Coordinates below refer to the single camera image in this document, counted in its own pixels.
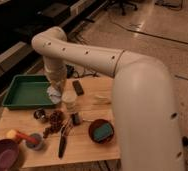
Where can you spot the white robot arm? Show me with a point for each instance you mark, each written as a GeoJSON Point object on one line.
{"type": "Point", "coordinates": [143, 100]}

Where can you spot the black remote control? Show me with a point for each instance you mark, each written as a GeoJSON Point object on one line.
{"type": "Point", "coordinates": [78, 88]}

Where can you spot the white cylindrical container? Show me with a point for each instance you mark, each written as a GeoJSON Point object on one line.
{"type": "Point", "coordinates": [69, 99]}

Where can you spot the black power adapter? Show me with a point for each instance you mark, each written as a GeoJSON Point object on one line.
{"type": "Point", "coordinates": [70, 71]}

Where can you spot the dark red bowl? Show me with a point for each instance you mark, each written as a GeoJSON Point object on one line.
{"type": "Point", "coordinates": [96, 124]}

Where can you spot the small black binder clip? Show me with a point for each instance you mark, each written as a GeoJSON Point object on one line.
{"type": "Point", "coordinates": [75, 119]}

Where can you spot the teal sponge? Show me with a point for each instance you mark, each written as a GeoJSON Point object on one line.
{"type": "Point", "coordinates": [102, 132]}

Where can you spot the small round metal tin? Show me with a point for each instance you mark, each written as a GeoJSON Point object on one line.
{"type": "Point", "coordinates": [40, 115]}

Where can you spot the green plastic tray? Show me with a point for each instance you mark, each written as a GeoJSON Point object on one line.
{"type": "Point", "coordinates": [28, 92]}

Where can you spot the small grey cup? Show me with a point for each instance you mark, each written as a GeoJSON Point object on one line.
{"type": "Point", "coordinates": [37, 147]}

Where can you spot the black office chair base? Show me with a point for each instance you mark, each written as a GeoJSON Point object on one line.
{"type": "Point", "coordinates": [121, 4]}

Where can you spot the red yellow toy utensil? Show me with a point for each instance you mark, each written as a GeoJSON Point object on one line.
{"type": "Point", "coordinates": [16, 135]}

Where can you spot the dark shelving unit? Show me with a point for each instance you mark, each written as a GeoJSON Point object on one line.
{"type": "Point", "coordinates": [21, 19]}

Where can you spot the purple bowl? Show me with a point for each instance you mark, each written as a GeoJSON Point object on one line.
{"type": "Point", "coordinates": [9, 152]}

